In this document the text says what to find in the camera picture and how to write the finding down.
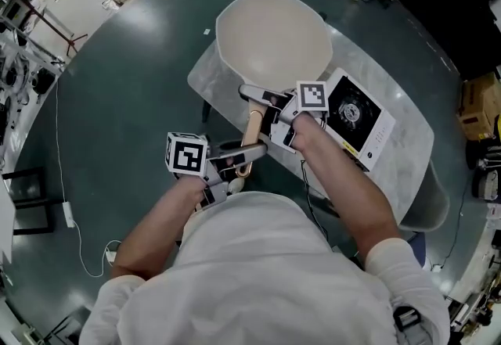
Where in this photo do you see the black strap buckle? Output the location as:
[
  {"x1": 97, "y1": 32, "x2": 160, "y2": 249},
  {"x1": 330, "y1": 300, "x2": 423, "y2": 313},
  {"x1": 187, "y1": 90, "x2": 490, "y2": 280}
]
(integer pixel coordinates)
[{"x1": 392, "y1": 305, "x2": 423, "y2": 339}]

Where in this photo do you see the round robot vacuum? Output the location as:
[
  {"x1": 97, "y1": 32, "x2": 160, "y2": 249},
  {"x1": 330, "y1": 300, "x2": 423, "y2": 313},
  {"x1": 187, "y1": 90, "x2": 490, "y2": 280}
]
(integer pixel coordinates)
[{"x1": 470, "y1": 168, "x2": 501, "y2": 203}]

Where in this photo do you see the white induction cooktop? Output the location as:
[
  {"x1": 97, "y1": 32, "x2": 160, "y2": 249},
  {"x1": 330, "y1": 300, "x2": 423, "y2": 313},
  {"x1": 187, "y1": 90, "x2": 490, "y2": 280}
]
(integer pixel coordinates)
[{"x1": 312, "y1": 66, "x2": 397, "y2": 173}]

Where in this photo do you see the grey shell chair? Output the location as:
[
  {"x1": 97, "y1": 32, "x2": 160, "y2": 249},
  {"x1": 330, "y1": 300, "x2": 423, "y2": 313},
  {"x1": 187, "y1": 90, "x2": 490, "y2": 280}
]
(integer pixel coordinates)
[{"x1": 398, "y1": 158, "x2": 451, "y2": 234}]

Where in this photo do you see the person's white shirt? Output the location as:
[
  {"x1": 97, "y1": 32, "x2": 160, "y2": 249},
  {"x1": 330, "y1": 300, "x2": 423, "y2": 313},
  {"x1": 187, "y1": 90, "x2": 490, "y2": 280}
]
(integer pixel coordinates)
[{"x1": 80, "y1": 190, "x2": 452, "y2": 345}]

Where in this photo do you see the black metal frame stool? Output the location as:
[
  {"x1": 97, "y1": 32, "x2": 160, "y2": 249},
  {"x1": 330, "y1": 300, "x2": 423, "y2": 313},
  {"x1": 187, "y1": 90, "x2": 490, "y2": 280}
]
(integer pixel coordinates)
[{"x1": 1, "y1": 166, "x2": 56, "y2": 235}]

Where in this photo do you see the white power strip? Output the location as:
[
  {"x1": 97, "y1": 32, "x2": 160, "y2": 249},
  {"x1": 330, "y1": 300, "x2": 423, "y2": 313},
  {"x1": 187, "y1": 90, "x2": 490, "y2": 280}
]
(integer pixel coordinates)
[{"x1": 61, "y1": 199, "x2": 77, "y2": 228}]

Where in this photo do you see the thin black cable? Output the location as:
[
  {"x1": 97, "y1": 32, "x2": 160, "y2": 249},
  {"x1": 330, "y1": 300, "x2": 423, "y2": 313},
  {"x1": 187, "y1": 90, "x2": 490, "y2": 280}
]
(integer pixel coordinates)
[{"x1": 299, "y1": 158, "x2": 330, "y2": 247}]

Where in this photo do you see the person's left forearm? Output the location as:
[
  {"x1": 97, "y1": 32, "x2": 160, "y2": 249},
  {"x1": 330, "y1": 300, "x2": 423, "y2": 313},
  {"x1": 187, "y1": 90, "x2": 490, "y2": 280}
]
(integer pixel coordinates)
[{"x1": 110, "y1": 174, "x2": 208, "y2": 281}]

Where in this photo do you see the blue chair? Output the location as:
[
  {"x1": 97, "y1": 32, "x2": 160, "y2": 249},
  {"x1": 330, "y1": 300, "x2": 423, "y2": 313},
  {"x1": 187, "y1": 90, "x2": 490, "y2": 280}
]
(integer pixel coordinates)
[{"x1": 405, "y1": 231, "x2": 428, "y2": 268}]

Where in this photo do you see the white floor cable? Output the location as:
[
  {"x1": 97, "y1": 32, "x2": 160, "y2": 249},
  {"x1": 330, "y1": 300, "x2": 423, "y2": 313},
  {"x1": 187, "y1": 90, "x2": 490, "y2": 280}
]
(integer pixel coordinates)
[{"x1": 53, "y1": 79, "x2": 123, "y2": 279}]

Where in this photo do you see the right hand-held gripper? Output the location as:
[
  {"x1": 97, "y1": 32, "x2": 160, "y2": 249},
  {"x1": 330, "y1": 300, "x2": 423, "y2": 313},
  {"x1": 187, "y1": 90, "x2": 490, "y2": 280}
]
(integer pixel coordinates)
[{"x1": 238, "y1": 80, "x2": 330, "y2": 154}]

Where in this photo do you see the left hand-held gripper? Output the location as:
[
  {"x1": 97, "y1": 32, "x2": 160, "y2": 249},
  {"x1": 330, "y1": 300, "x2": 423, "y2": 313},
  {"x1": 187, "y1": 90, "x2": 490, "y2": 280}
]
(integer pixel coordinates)
[{"x1": 164, "y1": 131, "x2": 270, "y2": 207}]

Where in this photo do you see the brown cardboard box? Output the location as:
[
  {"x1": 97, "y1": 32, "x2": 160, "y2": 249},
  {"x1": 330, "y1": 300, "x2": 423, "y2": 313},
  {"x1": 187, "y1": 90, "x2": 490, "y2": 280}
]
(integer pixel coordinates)
[{"x1": 456, "y1": 70, "x2": 501, "y2": 142}]

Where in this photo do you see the person's right forearm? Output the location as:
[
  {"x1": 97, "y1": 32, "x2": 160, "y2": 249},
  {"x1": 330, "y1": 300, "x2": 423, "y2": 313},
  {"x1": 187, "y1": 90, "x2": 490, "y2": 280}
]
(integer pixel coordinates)
[{"x1": 292, "y1": 114, "x2": 404, "y2": 271}]

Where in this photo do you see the cream pan with wooden handle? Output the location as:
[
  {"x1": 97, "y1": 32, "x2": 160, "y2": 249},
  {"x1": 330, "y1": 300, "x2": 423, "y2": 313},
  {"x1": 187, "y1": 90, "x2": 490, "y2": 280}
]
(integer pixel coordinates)
[{"x1": 214, "y1": 0, "x2": 334, "y2": 181}]

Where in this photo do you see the red metal stand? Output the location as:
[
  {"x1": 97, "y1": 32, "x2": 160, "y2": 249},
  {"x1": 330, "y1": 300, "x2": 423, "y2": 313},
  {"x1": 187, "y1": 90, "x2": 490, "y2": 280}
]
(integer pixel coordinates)
[{"x1": 22, "y1": 2, "x2": 89, "y2": 58}]

